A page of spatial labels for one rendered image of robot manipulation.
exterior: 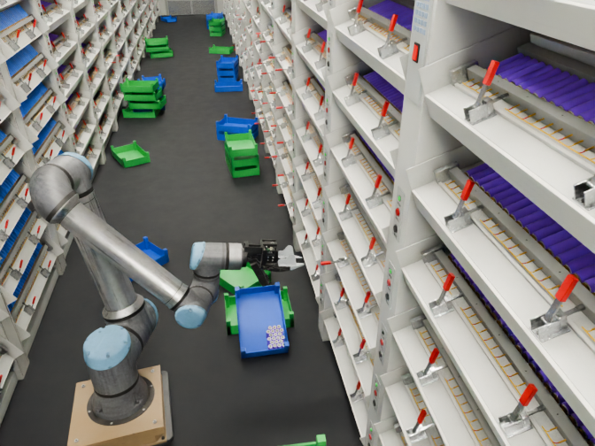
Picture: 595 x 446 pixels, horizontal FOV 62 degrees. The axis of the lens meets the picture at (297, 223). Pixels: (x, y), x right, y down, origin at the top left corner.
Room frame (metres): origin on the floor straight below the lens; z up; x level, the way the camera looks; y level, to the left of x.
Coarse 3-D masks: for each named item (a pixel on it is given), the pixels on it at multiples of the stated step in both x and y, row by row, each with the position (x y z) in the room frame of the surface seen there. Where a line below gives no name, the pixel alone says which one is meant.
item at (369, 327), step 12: (336, 228) 1.59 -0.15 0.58; (336, 240) 1.58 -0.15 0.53; (336, 252) 1.51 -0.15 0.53; (348, 252) 1.49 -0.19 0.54; (336, 264) 1.45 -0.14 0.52; (348, 276) 1.36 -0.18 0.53; (360, 276) 1.34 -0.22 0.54; (348, 288) 1.30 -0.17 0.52; (360, 288) 1.29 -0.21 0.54; (360, 300) 1.23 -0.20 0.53; (360, 324) 1.13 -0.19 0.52; (372, 324) 1.12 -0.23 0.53; (372, 336) 1.07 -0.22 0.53; (372, 348) 0.99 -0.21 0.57
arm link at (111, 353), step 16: (96, 336) 1.21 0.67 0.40; (112, 336) 1.21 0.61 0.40; (128, 336) 1.21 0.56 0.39; (96, 352) 1.14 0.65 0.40; (112, 352) 1.14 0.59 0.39; (128, 352) 1.18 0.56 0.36; (96, 368) 1.12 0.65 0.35; (112, 368) 1.12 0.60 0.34; (128, 368) 1.16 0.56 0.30; (96, 384) 1.12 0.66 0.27; (112, 384) 1.11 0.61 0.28; (128, 384) 1.14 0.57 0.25
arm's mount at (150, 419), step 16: (144, 368) 1.32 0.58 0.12; (80, 384) 1.25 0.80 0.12; (160, 384) 1.24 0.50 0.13; (80, 400) 1.17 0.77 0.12; (160, 400) 1.16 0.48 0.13; (80, 416) 1.10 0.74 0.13; (96, 416) 1.10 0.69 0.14; (144, 416) 1.10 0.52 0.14; (160, 416) 1.09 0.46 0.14; (80, 432) 1.04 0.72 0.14; (96, 432) 1.03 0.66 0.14; (112, 432) 1.03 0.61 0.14; (128, 432) 1.03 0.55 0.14; (144, 432) 1.04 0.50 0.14; (160, 432) 1.05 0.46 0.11
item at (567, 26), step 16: (448, 0) 0.89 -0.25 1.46; (464, 0) 0.82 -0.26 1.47; (480, 0) 0.77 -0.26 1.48; (496, 0) 0.73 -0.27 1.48; (512, 0) 0.69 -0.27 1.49; (528, 0) 0.65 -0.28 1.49; (544, 0) 0.62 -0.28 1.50; (560, 0) 0.59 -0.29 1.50; (576, 0) 0.57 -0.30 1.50; (592, 0) 0.56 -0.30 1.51; (496, 16) 0.73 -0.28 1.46; (512, 16) 0.69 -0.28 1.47; (528, 16) 0.65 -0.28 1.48; (544, 16) 0.62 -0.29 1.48; (560, 16) 0.59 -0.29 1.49; (576, 16) 0.56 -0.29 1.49; (592, 16) 0.53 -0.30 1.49; (544, 32) 0.62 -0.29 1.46; (560, 32) 0.59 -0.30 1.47; (576, 32) 0.56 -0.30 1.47; (592, 32) 0.54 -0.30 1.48; (592, 48) 0.54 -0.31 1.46
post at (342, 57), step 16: (336, 0) 1.59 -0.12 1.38; (336, 48) 1.59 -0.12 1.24; (336, 64) 1.59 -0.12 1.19; (352, 64) 1.60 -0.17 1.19; (336, 112) 1.59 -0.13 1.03; (336, 128) 1.59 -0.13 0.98; (336, 176) 1.59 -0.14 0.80; (336, 224) 1.59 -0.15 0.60; (320, 272) 1.68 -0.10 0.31; (320, 288) 1.67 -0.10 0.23; (320, 304) 1.66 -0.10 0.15; (320, 320) 1.65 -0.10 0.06
